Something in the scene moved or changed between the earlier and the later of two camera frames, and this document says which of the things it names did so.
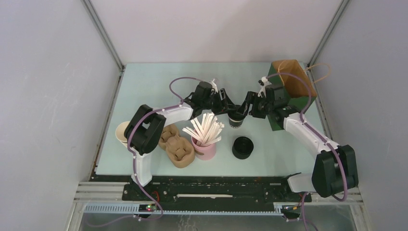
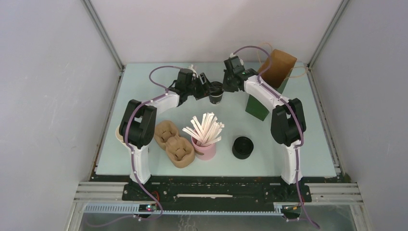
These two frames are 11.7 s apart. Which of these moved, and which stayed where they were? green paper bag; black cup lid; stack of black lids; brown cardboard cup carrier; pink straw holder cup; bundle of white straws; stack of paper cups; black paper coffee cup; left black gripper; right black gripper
Moved: black cup lid; black paper coffee cup; green paper bag; right black gripper; left black gripper
Stayed: bundle of white straws; stack of black lids; pink straw holder cup; brown cardboard cup carrier; stack of paper cups
